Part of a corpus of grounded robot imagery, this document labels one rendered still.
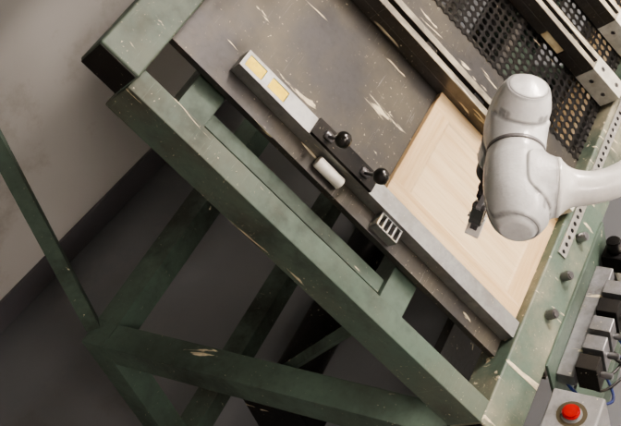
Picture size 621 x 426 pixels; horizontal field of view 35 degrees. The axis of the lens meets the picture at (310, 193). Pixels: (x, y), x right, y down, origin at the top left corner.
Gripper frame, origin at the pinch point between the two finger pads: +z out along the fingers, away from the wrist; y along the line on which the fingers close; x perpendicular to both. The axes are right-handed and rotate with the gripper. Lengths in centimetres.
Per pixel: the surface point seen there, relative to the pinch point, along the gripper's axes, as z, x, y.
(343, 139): 0.2, -33.2, -5.2
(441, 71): 17, -27, -51
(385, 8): 4, -45, -51
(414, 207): 28.4, -16.9, -17.9
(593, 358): 55, 37, -20
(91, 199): 224, -181, -84
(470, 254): 39.9, -0.7, -21.0
